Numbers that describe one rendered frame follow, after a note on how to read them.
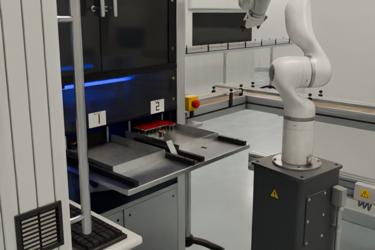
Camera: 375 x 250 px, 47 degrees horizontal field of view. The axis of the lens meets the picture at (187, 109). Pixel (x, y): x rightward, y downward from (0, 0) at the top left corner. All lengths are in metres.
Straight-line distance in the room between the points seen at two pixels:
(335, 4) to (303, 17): 1.44
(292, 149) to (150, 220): 0.82
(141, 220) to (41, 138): 1.17
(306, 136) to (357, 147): 1.50
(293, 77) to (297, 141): 0.25
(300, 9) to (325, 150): 1.73
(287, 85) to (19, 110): 0.99
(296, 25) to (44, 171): 1.07
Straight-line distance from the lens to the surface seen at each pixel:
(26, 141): 1.02
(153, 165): 1.66
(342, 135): 3.20
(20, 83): 0.99
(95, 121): 1.80
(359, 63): 3.08
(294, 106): 1.67
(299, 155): 1.72
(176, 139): 1.97
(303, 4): 1.73
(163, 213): 2.22
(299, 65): 1.65
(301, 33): 1.70
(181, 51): 2.10
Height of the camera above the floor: 1.44
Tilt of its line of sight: 13 degrees down
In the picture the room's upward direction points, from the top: straight up
